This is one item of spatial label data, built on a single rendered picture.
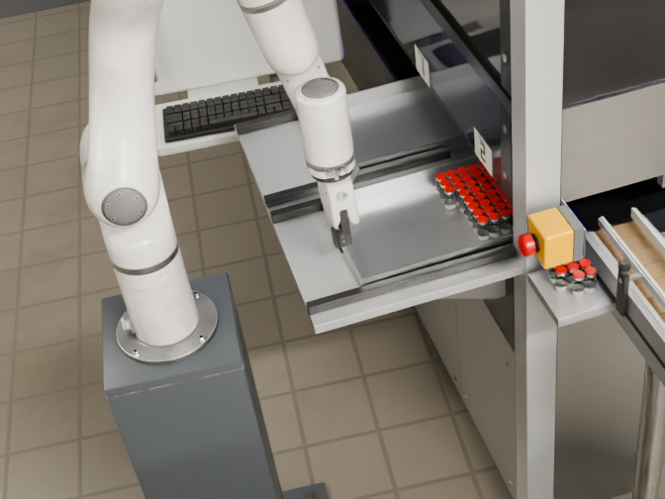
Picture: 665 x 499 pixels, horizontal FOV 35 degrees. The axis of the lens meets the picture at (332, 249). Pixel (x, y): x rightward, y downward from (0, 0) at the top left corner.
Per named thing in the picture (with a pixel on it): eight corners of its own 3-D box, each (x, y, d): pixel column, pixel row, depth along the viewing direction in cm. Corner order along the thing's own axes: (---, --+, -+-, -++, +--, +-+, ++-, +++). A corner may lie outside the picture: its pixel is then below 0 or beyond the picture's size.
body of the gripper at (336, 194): (360, 173, 180) (366, 225, 187) (343, 142, 188) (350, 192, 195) (318, 185, 179) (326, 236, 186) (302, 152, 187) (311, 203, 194)
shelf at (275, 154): (432, 79, 251) (432, 72, 250) (563, 262, 198) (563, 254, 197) (235, 132, 245) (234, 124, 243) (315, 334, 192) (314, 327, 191)
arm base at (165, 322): (119, 374, 190) (91, 299, 178) (116, 304, 205) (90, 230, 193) (224, 351, 191) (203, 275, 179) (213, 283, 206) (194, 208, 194)
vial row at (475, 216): (455, 186, 216) (454, 167, 213) (491, 239, 202) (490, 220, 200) (445, 189, 216) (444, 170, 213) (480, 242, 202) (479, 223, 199)
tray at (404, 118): (440, 83, 246) (439, 69, 244) (483, 143, 226) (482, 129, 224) (298, 120, 241) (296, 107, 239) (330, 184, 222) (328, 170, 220)
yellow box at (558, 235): (565, 235, 189) (566, 203, 185) (583, 259, 184) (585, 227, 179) (525, 246, 188) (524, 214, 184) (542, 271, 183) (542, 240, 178)
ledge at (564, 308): (598, 260, 198) (598, 252, 196) (631, 305, 188) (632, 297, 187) (526, 281, 196) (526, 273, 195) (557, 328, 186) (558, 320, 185)
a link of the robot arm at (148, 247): (113, 282, 181) (73, 169, 165) (105, 217, 195) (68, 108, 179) (182, 264, 182) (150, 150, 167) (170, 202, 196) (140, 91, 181)
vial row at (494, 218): (466, 183, 216) (465, 164, 213) (502, 236, 203) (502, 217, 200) (455, 186, 216) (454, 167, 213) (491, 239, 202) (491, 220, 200)
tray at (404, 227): (481, 166, 220) (480, 152, 218) (534, 242, 201) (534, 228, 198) (324, 212, 215) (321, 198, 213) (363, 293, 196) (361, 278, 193)
